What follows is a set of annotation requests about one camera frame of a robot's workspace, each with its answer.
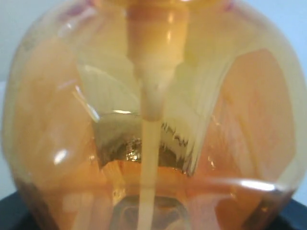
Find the orange dish soap pump bottle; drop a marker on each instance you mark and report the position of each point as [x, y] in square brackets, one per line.
[155, 115]

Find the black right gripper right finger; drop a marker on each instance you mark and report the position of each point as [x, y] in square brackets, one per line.
[292, 214]

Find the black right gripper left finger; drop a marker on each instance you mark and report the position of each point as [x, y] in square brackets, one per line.
[25, 210]

